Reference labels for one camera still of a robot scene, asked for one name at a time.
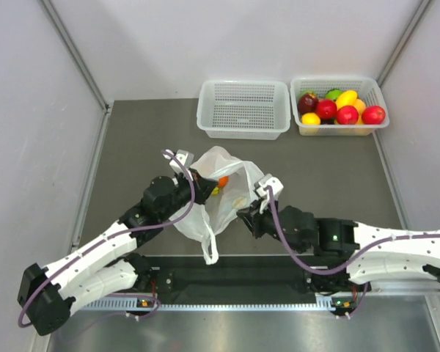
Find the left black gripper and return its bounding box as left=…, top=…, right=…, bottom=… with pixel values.
left=159, top=168, right=219, bottom=222

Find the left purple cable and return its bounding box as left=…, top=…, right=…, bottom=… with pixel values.
left=18, top=149, right=197, bottom=329

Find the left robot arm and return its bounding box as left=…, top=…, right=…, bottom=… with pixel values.
left=18, top=169, right=218, bottom=336

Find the orange tangerine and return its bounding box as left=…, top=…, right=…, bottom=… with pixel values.
left=218, top=176, right=229, bottom=188

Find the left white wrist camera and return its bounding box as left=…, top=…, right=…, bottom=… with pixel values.
left=162, top=149, right=194, bottom=175

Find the white plastic bag with fruit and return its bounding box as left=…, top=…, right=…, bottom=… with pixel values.
left=175, top=146, right=265, bottom=265

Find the grey slotted cable duct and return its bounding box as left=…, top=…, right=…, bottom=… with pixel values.
left=81, top=296, right=351, bottom=312

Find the dark red apple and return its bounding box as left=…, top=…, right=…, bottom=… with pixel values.
left=297, top=92, right=319, bottom=114

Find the green lime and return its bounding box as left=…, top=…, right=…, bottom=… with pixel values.
left=325, top=89, right=343, bottom=101

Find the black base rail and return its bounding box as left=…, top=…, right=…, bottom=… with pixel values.
left=130, top=255, right=358, bottom=305

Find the red apple right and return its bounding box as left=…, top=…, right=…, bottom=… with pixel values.
left=362, top=106, right=386, bottom=125

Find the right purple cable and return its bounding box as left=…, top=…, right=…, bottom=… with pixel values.
left=265, top=186, right=440, bottom=275

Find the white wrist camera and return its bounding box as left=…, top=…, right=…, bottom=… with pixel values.
left=254, top=174, right=284, bottom=213
left=162, top=149, right=194, bottom=175

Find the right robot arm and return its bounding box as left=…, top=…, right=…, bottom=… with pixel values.
left=237, top=201, right=440, bottom=290

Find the purple cable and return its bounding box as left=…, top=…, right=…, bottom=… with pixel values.
left=265, top=186, right=440, bottom=275
left=18, top=149, right=197, bottom=329

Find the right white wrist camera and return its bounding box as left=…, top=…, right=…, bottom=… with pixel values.
left=254, top=174, right=284, bottom=213

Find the orange fruit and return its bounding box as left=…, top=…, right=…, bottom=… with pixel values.
left=353, top=98, right=366, bottom=116

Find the red apple middle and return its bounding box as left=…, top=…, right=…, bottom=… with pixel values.
left=315, top=99, right=337, bottom=120

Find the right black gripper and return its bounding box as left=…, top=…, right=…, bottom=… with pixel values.
left=237, top=194, right=307, bottom=254

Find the red apple front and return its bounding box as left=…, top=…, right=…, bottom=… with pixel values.
left=336, top=106, right=359, bottom=125

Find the white basket holding fruit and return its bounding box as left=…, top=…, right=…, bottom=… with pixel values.
left=290, top=76, right=389, bottom=136

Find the yellow mango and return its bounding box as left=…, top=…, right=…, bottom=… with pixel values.
left=335, top=90, right=358, bottom=109

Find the yellow lemon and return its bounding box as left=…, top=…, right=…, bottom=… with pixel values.
left=301, top=112, right=321, bottom=125

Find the empty white plastic basket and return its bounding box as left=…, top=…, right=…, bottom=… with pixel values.
left=197, top=79, right=291, bottom=140

